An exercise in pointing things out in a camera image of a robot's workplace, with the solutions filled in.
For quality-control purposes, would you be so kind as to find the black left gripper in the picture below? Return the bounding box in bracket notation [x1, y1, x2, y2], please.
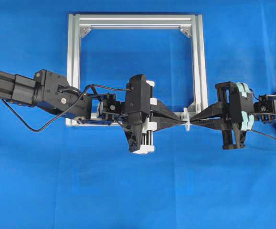
[122, 74, 186, 155]

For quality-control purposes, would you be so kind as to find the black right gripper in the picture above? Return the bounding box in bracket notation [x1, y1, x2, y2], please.
[191, 82, 254, 150]

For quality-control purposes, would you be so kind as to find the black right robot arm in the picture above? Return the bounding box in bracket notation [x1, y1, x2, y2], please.
[187, 82, 276, 149]

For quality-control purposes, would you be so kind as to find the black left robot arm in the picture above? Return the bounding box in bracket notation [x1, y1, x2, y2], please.
[0, 70, 184, 155]

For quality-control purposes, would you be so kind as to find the blue table cloth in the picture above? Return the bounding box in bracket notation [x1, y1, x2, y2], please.
[0, 0, 276, 229]

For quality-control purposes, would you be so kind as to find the white string loop holder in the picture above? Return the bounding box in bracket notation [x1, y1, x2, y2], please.
[182, 107, 191, 131]

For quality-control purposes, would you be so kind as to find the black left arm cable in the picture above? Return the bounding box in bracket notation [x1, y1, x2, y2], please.
[1, 84, 133, 133]

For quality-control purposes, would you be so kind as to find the aluminium extrusion frame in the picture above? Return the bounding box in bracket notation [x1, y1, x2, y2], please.
[66, 14, 208, 118]

